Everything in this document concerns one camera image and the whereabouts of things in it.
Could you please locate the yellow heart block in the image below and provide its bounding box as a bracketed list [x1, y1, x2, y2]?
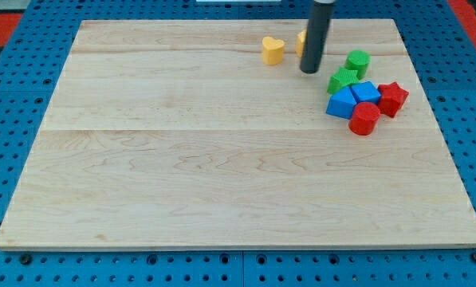
[262, 36, 285, 65]

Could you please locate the green star block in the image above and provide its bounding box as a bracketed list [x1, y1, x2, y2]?
[327, 67, 360, 94]

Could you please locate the red star block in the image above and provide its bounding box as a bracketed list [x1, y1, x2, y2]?
[378, 82, 409, 118]

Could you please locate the light wooden board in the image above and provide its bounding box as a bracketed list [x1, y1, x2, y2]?
[0, 19, 476, 251]

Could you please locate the blue triangular prism block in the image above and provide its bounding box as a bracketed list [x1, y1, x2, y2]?
[326, 87, 357, 120]

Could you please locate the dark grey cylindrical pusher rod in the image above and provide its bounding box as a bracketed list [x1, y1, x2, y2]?
[300, 0, 336, 74]

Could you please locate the yellow block behind rod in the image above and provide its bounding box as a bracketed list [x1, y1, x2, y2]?
[295, 29, 306, 58]

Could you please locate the red cylinder block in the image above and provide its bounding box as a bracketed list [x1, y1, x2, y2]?
[348, 102, 381, 136]

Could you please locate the blue cube block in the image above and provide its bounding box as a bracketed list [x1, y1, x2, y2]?
[350, 81, 381, 104]

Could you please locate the green cylinder block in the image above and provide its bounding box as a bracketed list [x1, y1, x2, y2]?
[344, 49, 371, 80]

